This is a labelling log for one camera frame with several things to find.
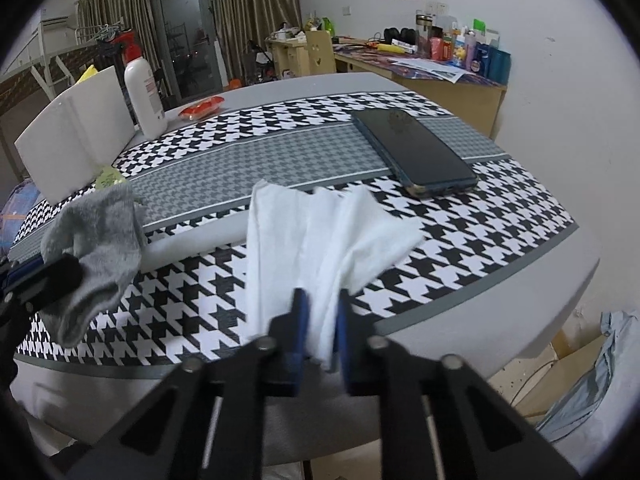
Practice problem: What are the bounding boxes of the wooden desk with drawers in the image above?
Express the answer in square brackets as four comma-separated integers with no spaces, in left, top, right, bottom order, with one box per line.
[265,30,336,81]

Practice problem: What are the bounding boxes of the white pump lotion bottle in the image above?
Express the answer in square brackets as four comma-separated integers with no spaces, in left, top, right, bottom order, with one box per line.
[107,30,168,138]

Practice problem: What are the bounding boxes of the grey sock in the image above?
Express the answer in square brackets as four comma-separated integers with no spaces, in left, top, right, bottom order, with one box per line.
[41,183,149,347]

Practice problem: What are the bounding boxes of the cardboard box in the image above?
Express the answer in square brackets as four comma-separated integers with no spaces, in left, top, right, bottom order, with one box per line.
[492,332,608,418]

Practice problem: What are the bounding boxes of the dark smartphone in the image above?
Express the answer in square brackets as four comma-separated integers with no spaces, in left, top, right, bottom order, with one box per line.
[351,108,480,198]

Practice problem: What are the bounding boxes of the brown curtain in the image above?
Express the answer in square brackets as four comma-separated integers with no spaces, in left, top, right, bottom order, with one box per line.
[210,0,302,81]
[75,0,161,96]

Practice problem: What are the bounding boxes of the glass balcony door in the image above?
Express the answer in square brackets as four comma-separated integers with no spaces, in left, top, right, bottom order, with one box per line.
[145,0,231,106]

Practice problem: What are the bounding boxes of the blue plaid quilt bundle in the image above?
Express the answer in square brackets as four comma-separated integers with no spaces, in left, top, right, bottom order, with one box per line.
[0,180,41,251]

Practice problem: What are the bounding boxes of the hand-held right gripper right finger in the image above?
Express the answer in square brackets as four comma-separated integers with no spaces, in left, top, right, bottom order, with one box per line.
[336,287,581,480]

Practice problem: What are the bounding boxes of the group of toiletry bottles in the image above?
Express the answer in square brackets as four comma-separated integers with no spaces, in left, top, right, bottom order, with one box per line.
[415,10,512,86]

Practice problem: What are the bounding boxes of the red snack packet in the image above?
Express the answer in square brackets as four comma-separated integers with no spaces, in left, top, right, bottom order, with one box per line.
[179,96,224,121]

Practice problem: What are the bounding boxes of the white paper sheet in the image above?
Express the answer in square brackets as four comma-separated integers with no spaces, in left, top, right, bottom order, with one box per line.
[246,180,426,372]

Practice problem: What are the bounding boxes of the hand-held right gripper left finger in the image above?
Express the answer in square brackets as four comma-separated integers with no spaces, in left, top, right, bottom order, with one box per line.
[70,287,311,480]

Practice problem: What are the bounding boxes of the light blue cloth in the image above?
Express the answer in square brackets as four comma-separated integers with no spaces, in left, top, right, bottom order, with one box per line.
[537,310,640,443]

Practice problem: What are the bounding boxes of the houndstooth tablecloth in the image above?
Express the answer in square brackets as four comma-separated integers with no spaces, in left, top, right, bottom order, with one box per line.
[12,91,581,376]

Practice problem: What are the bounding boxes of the wooden smiley chair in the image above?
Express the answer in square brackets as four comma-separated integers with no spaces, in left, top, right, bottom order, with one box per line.
[305,30,335,78]

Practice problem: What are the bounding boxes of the metal bunk bed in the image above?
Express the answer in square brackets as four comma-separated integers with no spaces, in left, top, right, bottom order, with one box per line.
[0,25,126,126]

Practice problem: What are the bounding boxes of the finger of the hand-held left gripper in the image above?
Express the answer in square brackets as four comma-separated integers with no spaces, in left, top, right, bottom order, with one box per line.
[0,255,84,311]

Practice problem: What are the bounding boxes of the black headphones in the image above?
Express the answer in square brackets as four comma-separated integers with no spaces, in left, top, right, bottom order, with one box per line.
[384,26,418,45]

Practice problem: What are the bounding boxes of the white foam box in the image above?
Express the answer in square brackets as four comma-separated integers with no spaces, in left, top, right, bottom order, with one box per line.
[14,66,137,205]

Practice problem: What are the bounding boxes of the wooden desk with printed cover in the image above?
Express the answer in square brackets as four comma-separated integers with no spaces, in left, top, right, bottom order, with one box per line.
[332,40,508,141]

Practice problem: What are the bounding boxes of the printed paper sheets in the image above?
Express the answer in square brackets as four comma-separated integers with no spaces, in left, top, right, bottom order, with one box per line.
[390,57,468,83]

